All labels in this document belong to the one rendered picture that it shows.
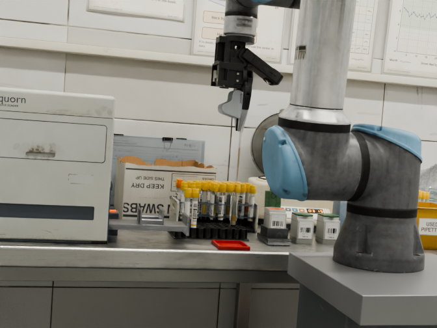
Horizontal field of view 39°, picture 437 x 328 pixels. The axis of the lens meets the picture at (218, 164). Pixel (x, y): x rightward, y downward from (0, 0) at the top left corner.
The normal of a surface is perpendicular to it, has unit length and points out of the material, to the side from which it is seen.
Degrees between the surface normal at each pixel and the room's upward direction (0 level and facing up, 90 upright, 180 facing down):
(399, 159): 88
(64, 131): 90
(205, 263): 90
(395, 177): 95
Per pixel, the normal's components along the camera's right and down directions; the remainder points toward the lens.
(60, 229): 0.23, 0.07
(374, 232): -0.39, -0.28
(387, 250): -0.07, -0.26
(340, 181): 0.23, 0.44
